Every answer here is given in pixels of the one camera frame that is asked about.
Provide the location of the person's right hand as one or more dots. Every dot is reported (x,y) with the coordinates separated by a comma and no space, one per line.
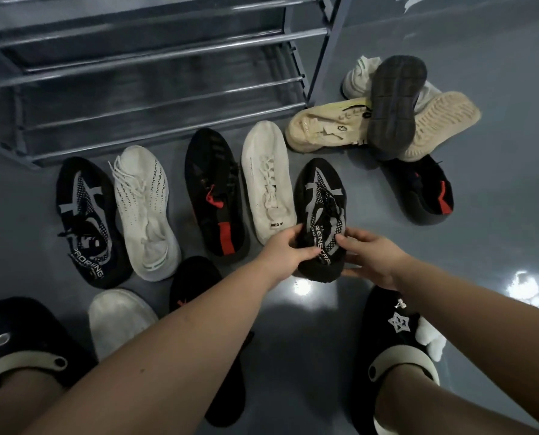
(373,258)

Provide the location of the person's right leg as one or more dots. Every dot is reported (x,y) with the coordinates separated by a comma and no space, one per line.
(423,407)

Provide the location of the person's left forearm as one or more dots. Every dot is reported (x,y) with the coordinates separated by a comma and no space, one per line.
(160,357)

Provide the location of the person's right forearm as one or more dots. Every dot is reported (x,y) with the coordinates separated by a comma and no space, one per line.
(487,321)

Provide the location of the person's right black clog slipper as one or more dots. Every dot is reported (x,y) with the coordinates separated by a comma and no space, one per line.
(382,339)

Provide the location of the person's left leg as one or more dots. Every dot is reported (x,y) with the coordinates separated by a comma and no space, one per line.
(15,407)

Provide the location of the grey metal shoe rack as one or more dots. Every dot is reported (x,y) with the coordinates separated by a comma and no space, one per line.
(328,49)

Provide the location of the black sneaker orange marks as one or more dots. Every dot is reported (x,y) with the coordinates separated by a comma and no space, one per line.
(192,280)
(396,104)

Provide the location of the person's leg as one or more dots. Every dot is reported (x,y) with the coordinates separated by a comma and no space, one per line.
(423,407)
(15,407)

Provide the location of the black sneaker red stripe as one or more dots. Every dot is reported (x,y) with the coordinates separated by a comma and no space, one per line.
(215,190)
(425,190)

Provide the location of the person's left black clog slipper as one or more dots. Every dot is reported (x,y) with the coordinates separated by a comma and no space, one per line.
(25,317)

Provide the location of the person's left hand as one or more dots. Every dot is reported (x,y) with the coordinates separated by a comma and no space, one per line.
(283,255)

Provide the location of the person's black clog slipper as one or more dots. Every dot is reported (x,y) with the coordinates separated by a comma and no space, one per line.
(382,339)
(25,317)

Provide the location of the black white patterned sneaker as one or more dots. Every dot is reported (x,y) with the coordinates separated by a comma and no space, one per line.
(321,199)
(88,221)

